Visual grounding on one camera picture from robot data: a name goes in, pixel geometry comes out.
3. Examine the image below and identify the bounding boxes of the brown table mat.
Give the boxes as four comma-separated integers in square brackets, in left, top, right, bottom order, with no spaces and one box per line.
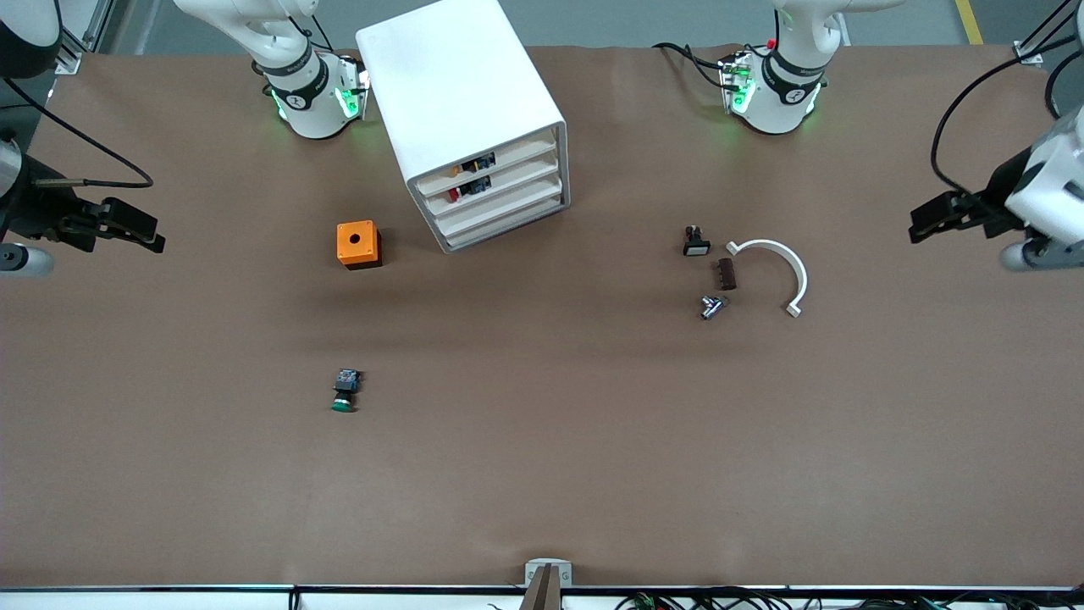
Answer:
[0,42,1084,590]

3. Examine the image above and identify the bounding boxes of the aluminium frame post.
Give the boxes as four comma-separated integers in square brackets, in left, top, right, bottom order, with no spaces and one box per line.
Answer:
[1012,0,1084,66]
[55,0,115,75]

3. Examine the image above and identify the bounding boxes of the orange button box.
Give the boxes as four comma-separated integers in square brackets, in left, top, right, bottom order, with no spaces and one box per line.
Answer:
[336,220,383,271]

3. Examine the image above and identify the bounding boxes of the black cable bundle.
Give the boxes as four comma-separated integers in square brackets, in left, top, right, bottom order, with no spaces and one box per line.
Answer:
[614,591,1084,610]

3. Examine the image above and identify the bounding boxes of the black base cable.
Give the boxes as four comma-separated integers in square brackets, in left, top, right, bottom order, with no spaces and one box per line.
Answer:
[652,41,733,90]

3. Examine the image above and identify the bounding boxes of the green push button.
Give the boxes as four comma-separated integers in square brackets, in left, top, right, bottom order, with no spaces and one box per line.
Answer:
[330,369,363,414]

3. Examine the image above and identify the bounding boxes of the brown wedge post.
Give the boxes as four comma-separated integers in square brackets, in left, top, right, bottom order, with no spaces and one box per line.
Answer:
[518,564,563,610]

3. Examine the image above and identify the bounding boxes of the white curved bracket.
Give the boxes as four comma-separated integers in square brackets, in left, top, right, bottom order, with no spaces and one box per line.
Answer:
[726,239,809,319]

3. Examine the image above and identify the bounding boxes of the grey mount bracket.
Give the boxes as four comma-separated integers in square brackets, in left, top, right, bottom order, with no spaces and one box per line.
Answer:
[525,559,573,588]

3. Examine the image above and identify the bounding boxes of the white drawer cabinet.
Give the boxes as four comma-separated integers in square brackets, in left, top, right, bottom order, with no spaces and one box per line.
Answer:
[356,0,571,255]

